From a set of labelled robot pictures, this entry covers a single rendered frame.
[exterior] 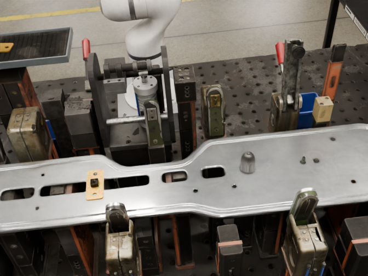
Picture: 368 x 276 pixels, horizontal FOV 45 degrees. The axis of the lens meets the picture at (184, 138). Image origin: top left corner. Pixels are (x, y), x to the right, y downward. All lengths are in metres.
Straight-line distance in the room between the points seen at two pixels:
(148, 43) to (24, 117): 0.45
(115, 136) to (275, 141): 0.40
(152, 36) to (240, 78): 0.53
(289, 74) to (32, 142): 0.61
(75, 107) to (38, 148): 0.13
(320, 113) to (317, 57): 0.82
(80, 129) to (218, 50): 2.18
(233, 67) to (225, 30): 1.62
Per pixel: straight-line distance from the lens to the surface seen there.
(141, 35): 1.37
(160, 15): 1.31
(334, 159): 1.06
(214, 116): 1.07
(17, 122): 1.10
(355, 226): 0.98
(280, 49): 1.12
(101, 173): 1.02
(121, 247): 0.85
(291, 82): 1.07
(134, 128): 1.17
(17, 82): 1.22
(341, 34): 3.46
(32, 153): 1.12
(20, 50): 1.19
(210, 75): 1.77
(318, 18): 3.62
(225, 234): 0.91
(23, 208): 1.02
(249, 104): 1.64
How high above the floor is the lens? 1.75
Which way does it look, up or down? 44 degrees down
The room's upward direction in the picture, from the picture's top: 4 degrees counter-clockwise
